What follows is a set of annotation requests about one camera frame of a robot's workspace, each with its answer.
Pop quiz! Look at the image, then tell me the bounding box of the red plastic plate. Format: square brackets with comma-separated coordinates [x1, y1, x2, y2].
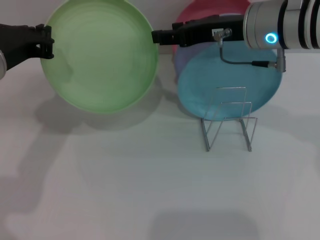
[171, 0, 252, 55]

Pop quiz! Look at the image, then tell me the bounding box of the blue plastic plate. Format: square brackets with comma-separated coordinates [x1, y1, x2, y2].
[177, 41, 284, 122]

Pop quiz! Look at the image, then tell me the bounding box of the silver wire plate rack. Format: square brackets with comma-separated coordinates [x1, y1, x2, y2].
[199, 86, 259, 153]

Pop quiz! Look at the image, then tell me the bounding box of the purple plastic plate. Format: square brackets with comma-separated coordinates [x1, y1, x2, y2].
[173, 13, 247, 76]

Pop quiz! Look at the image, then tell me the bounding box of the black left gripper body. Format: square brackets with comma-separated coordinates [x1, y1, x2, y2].
[0, 23, 39, 73]

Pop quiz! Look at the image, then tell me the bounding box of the green plastic plate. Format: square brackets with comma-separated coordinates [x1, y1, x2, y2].
[39, 0, 160, 115]

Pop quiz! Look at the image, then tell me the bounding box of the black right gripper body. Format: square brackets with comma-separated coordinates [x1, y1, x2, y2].
[171, 13, 248, 49]

